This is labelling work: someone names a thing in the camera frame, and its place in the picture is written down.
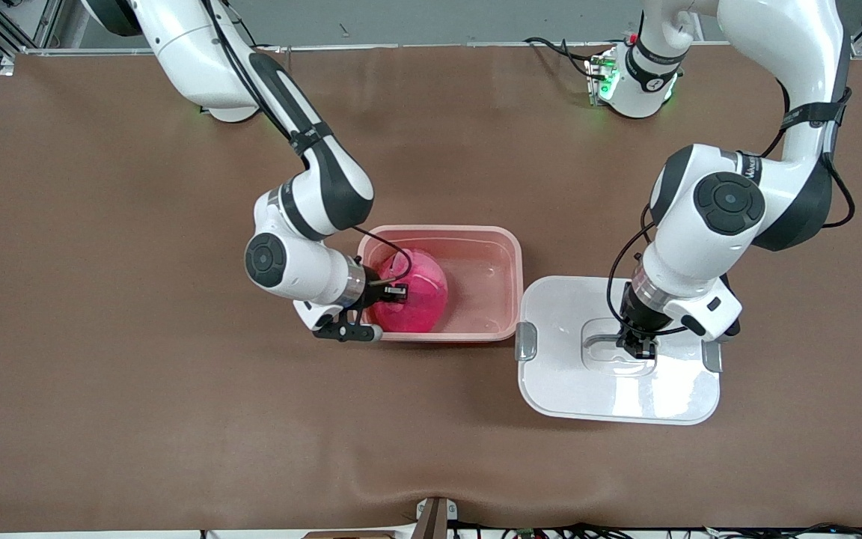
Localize black base power cable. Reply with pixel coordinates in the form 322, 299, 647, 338
523, 36, 611, 79

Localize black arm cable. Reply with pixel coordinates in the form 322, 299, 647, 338
607, 75, 858, 335
203, 0, 414, 284

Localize brown table mat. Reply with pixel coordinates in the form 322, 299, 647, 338
0, 43, 862, 534

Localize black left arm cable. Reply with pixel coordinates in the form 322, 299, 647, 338
607, 75, 858, 335

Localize pink plush toy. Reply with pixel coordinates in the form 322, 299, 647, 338
366, 249, 449, 334

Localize white box lid with handle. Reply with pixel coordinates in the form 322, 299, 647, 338
515, 275, 724, 426

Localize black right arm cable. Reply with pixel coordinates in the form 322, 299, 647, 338
203, 0, 414, 284

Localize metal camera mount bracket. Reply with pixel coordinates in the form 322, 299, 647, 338
415, 496, 459, 539

